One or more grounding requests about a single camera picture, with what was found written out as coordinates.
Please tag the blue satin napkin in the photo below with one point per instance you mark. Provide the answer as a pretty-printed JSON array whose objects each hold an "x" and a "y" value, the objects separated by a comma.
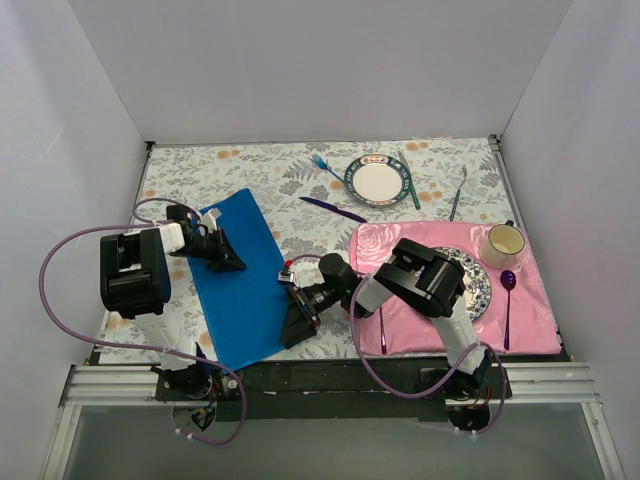
[{"x": 244, "y": 310}]

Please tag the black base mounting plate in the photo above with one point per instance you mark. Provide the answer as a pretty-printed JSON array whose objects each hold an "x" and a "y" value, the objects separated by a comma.
[{"x": 338, "y": 389}]

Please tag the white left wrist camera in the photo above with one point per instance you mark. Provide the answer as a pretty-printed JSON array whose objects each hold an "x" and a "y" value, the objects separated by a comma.
[{"x": 208, "y": 220}]

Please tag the blue fork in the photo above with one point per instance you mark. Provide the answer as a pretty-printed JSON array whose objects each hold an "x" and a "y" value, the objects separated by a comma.
[{"x": 324, "y": 165}]

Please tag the teal handled knife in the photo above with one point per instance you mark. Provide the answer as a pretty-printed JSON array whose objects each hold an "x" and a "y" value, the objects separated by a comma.
[{"x": 412, "y": 190}]

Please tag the aluminium frame rail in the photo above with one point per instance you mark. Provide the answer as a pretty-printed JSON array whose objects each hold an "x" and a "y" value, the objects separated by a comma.
[{"x": 135, "y": 385}]

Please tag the blue floral dinner plate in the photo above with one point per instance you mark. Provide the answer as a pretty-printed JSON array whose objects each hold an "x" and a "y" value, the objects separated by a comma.
[{"x": 478, "y": 290}]

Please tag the white plate teal rim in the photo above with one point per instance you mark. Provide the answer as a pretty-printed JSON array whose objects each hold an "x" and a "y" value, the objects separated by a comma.
[{"x": 376, "y": 180}]

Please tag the cream ceramic mug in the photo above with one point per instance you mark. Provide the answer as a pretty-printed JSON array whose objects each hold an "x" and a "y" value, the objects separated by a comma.
[{"x": 502, "y": 245}]

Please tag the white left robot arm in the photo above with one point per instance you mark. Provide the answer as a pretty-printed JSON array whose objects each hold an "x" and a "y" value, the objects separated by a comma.
[{"x": 135, "y": 283}]

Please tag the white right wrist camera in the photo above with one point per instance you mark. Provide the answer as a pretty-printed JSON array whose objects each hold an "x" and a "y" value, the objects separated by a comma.
[{"x": 287, "y": 277}]

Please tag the purple metallic spoon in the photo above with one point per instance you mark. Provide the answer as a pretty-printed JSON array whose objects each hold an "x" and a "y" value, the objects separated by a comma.
[{"x": 508, "y": 281}]

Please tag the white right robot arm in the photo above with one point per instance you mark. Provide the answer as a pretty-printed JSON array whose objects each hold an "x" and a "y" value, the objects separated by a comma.
[{"x": 429, "y": 282}]

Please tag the pink floral placemat cloth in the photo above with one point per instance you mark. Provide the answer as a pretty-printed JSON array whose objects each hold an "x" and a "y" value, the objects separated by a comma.
[{"x": 532, "y": 323}]

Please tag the purple knife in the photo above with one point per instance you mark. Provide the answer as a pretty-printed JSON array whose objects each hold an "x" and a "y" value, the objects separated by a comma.
[{"x": 333, "y": 208}]

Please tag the purple metallic fork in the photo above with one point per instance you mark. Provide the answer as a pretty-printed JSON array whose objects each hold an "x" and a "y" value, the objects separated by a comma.
[{"x": 383, "y": 342}]

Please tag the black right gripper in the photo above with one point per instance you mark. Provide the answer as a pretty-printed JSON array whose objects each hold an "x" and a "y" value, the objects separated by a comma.
[{"x": 303, "y": 308}]

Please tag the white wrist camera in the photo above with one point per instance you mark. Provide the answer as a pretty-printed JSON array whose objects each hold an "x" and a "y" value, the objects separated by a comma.
[
  {"x": 287, "y": 277},
  {"x": 208, "y": 220}
]

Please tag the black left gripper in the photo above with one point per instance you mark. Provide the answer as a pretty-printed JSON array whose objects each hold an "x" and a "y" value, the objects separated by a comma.
[{"x": 219, "y": 245}]

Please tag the floral tablecloth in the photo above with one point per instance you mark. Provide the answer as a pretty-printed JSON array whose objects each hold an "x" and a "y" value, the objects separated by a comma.
[{"x": 278, "y": 174}]

